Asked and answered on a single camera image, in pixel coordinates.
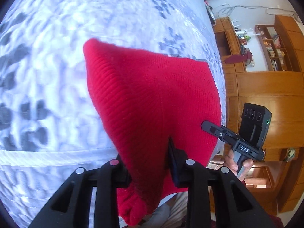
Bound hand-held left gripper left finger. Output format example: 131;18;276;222
28;159;132;228

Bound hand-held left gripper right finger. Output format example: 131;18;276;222
167;139;277;228

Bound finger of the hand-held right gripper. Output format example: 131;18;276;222
201;120;238;146

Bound red knit sweater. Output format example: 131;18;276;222
83;38;222;226

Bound person's right hand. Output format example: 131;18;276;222
224;147;254;179

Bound person's grey trousers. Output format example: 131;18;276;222
140;192;188;228

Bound green and white ornament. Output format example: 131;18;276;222
284;147;298;164

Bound maroon cloth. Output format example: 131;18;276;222
224;48;253;65

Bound wooden bookshelf with books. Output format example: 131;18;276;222
265;34;287;71

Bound white quilted bedspread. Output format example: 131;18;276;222
0;0;226;228

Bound wooden wall cabinet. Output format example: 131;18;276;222
212;15;304;214

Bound white cable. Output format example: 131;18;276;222
265;5;300;18
217;3;240;17

